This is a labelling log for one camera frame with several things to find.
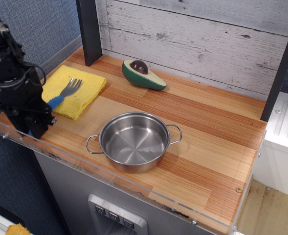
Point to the yellow folded cloth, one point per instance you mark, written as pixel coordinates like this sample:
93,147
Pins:
73,105

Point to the black left vertical post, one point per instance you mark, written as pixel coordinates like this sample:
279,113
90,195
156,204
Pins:
89,27

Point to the grey toy fridge cabinet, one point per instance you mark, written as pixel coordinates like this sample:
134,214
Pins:
71,188

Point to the yellow object bottom left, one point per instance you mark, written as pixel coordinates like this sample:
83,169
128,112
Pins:
17,229

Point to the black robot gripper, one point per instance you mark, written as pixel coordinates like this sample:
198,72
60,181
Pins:
23,104

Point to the clear acrylic counter guard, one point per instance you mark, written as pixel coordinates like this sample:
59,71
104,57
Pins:
202,179

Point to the stainless steel pot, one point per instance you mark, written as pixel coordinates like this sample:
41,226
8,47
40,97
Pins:
136,142

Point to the black right vertical post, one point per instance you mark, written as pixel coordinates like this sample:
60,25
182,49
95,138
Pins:
276,86

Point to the black vertical post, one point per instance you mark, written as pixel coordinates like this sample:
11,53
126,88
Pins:
276,86
89,27

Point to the silver dispenser button panel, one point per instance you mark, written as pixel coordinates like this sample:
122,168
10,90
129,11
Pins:
110,219

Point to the white side cabinet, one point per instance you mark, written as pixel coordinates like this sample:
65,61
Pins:
271,165

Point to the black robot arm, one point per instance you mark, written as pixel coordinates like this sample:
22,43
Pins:
12,64

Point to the toy avocado half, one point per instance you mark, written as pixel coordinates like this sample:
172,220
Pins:
137,73

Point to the blue handled metal fork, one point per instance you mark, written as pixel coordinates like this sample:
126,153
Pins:
72,87

